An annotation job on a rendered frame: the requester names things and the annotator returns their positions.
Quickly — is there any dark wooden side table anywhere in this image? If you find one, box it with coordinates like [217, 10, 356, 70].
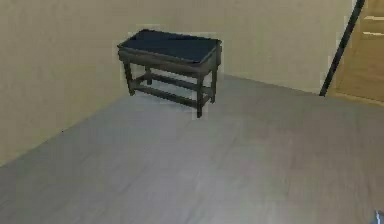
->
[116, 28, 223, 119]

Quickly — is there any light wooden room door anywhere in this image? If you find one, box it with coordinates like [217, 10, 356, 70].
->
[319, 0, 384, 107]

